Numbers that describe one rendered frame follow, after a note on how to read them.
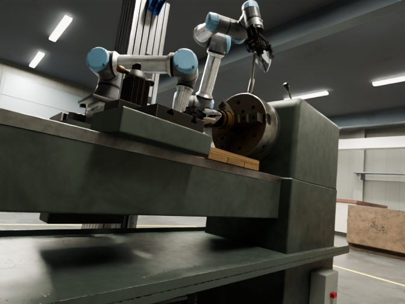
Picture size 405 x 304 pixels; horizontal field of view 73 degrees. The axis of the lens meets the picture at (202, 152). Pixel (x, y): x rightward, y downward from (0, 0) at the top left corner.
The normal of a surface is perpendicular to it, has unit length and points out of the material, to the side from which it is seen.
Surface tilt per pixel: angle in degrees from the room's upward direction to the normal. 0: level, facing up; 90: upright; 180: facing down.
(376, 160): 90
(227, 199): 90
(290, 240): 90
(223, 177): 90
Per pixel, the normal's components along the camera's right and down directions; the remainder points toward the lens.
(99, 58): -0.15, -0.15
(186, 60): 0.12, -0.13
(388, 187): -0.74, -0.18
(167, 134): 0.73, 0.00
